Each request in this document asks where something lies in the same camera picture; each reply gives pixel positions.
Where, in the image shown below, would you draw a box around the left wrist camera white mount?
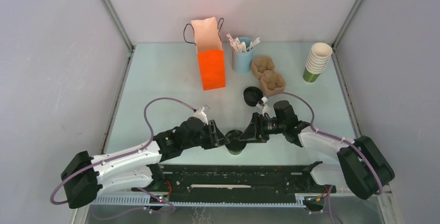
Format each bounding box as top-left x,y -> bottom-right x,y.
193,105 -> 210,125

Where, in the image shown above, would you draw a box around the purple cable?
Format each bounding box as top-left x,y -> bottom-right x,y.
265,92 -> 384,195
50,97 -> 198,206

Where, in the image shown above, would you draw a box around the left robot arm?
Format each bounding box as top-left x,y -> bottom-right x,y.
61,117 -> 230,209

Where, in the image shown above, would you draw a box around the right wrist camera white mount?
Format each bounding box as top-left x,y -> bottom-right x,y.
256,96 -> 271,117

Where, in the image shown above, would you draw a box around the stack of black lids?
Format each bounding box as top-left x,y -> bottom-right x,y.
243,87 -> 264,107

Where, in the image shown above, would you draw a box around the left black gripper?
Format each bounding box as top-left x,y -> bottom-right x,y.
183,120 -> 229,150

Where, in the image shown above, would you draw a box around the orange paper bag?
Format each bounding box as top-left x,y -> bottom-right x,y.
183,17 -> 226,91

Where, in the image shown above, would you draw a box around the green paper cup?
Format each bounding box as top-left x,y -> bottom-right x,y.
228,150 -> 242,156

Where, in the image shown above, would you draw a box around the white stir stick packets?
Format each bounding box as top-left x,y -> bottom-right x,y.
226,34 -> 260,53

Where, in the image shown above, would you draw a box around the black coffee lid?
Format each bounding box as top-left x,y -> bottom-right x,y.
226,130 -> 246,150

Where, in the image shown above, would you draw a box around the light blue holder cup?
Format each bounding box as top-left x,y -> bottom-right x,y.
232,37 -> 254,74

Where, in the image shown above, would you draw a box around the stack of paper cups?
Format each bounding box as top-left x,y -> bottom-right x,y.
302,43 -> 333,83

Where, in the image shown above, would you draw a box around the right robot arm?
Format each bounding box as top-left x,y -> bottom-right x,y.
238,100 -> 395,200

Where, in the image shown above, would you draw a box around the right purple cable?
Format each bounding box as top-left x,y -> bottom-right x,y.
265,92 -> 384,195

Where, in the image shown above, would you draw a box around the brown pulp cup carrier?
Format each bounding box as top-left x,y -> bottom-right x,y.
251,55 -> 286,96

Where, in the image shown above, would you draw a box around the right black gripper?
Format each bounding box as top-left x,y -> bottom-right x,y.
238,111 -> 286,143

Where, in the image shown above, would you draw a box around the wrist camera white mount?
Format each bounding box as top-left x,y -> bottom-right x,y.
193,105 -> 210,125
256,96 -> 271,117

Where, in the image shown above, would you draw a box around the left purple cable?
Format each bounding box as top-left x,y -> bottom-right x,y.
50,97 -> 198,206

